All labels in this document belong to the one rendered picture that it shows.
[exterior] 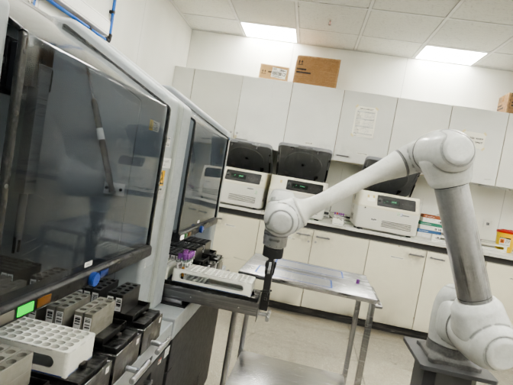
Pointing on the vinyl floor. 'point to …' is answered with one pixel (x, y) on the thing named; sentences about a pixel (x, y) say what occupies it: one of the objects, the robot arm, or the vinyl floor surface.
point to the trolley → (334, 280)
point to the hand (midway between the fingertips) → (264, 300)
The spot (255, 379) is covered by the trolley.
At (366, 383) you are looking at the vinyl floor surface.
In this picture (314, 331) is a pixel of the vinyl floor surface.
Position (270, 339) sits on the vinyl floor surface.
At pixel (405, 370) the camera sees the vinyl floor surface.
